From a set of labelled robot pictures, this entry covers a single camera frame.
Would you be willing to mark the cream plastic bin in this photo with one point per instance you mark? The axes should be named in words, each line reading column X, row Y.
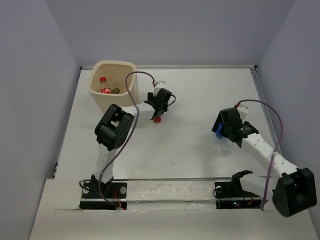
column 128, row 84

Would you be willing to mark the small clear bottle red cap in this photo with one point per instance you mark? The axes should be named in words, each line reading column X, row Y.
column 157, row 119

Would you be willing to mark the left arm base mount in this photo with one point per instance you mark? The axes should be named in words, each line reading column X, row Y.
column 109, row 196

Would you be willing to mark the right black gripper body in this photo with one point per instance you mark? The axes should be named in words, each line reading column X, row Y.
column 219, row 120

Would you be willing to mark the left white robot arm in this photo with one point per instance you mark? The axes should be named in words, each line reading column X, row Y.
column 114, row 131

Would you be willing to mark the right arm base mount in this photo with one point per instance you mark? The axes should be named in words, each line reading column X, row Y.
column 231, row 195

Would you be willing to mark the clear bottle red cap label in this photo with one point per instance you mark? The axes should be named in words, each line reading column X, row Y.
column 108, row 86

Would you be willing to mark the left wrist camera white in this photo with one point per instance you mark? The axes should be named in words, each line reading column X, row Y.
column 159, row 85

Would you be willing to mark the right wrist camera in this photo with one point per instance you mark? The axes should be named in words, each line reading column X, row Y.
column 243, row 111

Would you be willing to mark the clear bottle blue label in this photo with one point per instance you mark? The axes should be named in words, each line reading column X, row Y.
column 223, row 141

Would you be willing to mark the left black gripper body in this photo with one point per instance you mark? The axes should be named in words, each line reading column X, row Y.
column 150, row 97

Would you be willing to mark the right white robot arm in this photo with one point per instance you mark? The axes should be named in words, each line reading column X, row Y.
column 295, row 189

